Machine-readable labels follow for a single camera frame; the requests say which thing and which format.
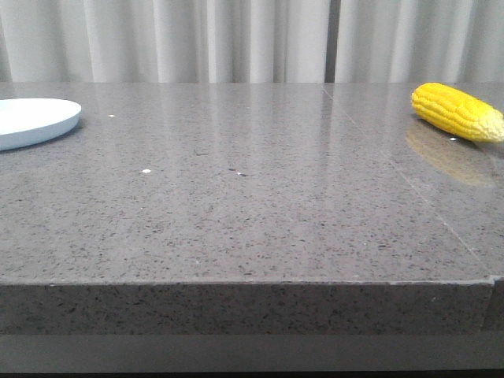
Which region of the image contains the white round plate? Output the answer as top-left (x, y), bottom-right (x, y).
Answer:
top-left (1, 98), bottom-right (82, 151)

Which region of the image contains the yellow corn cob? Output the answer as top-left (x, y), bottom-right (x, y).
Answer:
top-left (411, 83), bottom-right (503, 143)

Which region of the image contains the white pleated curtain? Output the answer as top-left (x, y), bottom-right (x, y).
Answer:
top-left (1, 1), bottom-right (503, 83)

